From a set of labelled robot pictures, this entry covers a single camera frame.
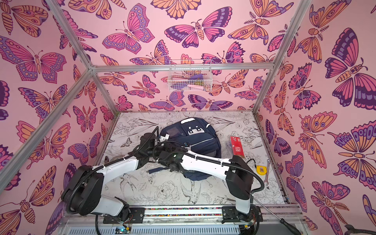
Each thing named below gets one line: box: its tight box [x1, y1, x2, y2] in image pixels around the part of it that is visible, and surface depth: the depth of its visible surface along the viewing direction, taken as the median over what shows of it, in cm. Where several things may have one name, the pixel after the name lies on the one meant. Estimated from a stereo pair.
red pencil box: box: [230, 136, 245, 158], surface depth 100 cm
